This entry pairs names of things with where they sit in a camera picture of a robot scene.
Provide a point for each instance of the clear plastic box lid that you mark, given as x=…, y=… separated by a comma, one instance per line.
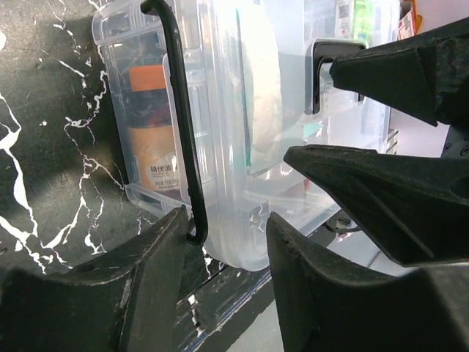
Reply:
x=309, y=34

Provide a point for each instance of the white swab packet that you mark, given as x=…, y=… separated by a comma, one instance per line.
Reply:
x=262, y=55

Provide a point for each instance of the white medicine carton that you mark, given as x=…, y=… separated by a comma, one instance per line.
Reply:
x=409, y=20

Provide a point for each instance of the small green packet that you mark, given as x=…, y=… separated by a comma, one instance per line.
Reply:
x=362, y=20

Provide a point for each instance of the brown bottle orange cap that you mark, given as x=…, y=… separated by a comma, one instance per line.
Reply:
x=151, y=131

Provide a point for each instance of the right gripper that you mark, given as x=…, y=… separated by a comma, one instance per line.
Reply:
x=414, y=209

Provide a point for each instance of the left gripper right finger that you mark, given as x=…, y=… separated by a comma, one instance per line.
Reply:
x=328, y=303

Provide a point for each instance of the teal white ointment tube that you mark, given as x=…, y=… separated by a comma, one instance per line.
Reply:
x=247, y=91

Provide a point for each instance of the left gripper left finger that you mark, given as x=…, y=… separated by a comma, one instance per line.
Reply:
x=123, y=300

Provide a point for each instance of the clear plastic storage box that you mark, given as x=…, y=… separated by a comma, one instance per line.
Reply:
x=221, y=42

